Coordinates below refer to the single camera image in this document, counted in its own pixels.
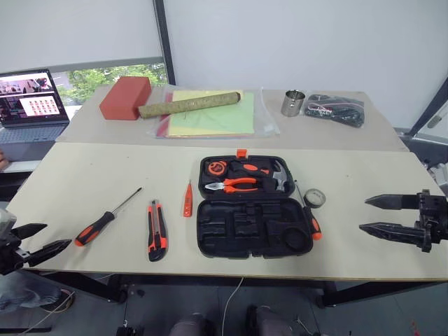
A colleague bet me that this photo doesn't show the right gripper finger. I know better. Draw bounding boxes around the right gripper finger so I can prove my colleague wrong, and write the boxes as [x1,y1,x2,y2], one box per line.
[364,194,420,211]
[359,222,421,243]

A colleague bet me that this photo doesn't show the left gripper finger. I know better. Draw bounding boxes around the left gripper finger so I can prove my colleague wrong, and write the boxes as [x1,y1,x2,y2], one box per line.
[27,239,73,267]
[13,223,48,243]

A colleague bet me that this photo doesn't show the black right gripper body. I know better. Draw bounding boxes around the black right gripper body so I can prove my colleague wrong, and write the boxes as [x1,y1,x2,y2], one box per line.
[415,188,448,253]

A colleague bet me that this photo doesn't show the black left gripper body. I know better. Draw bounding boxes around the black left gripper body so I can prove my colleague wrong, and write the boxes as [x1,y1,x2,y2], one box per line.
[0,229,32,276]

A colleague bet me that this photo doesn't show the orange black handled screwdriver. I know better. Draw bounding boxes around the orange black handled screwdriver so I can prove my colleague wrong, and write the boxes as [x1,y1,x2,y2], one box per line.
[295,180,323,242]
[74,187,144,247]

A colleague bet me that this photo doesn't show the orange black utility knife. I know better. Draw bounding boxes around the orange black utility knife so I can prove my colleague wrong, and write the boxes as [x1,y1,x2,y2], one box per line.
[147,199,169,263]

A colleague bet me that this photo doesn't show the orange voltage tester pen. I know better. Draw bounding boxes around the orange voltage tester pen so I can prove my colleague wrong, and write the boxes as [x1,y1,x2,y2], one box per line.
[182,179,195,218]

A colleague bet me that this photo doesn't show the black tool case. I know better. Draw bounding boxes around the black tool case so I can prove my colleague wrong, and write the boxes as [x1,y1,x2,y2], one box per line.
[197,155,314,260]

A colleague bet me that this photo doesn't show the person's leg in jeans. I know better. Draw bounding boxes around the person's leg in jeans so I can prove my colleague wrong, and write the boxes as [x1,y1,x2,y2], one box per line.
[0,271,76,314]

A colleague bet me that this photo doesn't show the black electrical tape roll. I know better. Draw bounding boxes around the black electrical tape roll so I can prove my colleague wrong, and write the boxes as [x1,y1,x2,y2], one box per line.
[303,188,328,209]

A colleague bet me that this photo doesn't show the black metal stand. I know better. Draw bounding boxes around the black metal stand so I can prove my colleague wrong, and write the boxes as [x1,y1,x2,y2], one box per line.
[408,75,448,141]

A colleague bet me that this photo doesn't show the steel claw hammer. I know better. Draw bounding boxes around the steel claw hammer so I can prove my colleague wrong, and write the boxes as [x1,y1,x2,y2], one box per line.
[262,161,292,193]

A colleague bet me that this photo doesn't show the open laptop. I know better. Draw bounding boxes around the open laptop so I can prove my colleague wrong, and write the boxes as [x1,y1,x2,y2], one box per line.
[0,68,71,145]

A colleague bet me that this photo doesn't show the shiny metal cup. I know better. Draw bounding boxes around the shiny metal cup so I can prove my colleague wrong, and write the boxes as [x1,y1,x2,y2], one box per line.
[280,90,307,117]

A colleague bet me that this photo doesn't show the clear plastic bag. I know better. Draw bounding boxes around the clear plastic bag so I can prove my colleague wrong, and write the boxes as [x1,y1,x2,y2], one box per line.
[146,85,281,140]

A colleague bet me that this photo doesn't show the red rectangular box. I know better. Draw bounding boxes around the red rectangular box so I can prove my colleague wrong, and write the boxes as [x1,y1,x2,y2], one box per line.
[99,76,152,121]

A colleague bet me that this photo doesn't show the dark rounded shape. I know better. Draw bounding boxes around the dark rounded shape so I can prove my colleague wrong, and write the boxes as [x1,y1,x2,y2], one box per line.
[169,311,215,336]

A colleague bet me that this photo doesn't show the orange black tape measure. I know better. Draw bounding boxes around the orange black tape measure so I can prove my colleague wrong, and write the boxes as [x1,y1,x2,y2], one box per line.
[206,160,229,177]

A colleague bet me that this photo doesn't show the green paper sheet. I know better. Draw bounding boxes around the green paper sheet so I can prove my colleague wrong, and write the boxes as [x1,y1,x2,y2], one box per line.
[167,91,256,137]

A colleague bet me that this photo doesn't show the rolled speckled mat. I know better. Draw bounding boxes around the rolled speckled mat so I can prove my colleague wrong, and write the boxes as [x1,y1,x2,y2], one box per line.
[138,90,243,120]

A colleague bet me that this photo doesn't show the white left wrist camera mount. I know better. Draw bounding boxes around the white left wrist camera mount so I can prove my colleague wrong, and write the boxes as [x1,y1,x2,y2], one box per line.
[0,209,18,236]

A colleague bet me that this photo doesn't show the bag of black cables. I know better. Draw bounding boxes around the bag of black cables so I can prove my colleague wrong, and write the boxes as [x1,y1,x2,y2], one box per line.
[302,92,366,129]

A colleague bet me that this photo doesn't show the orange handled pliers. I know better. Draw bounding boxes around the orange handled pliers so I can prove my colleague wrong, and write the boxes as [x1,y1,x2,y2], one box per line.
[204,176,258,195]

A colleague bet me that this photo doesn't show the black table frame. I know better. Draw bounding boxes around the black table frame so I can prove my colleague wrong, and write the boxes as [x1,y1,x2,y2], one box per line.
[33,268,448,309]

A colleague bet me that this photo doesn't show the thin white cable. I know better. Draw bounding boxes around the thin white cable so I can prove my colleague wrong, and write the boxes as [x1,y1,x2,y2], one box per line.
[223,276,246,336]

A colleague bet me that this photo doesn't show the dark window frame post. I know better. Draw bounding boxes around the dark window frame post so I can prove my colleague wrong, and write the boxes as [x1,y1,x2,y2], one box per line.
[152,0,176,86]

